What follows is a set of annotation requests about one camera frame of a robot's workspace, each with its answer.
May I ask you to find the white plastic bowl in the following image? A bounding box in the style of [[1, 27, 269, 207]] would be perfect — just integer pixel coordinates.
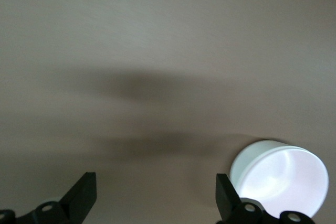
[[229, 140, 305, 198]]

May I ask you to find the brown table cover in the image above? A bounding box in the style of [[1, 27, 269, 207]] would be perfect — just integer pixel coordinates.
[[0, 0, 336, 224]]

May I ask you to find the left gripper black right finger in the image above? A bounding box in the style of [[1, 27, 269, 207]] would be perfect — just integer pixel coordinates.
[[215, 173, 316, 224]]

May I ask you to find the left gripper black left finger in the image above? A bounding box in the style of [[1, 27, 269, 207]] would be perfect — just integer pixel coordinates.
[[0, 172, 97, 224]]

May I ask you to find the pink plastic bowl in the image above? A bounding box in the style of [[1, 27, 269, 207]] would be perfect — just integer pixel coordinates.
[[237, 147, 330, 221]]

